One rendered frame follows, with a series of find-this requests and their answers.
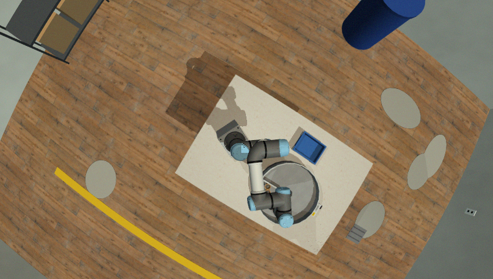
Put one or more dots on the blue crate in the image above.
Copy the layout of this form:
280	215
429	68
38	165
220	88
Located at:
309	147

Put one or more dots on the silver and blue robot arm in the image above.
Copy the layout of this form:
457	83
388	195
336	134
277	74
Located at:
255	151

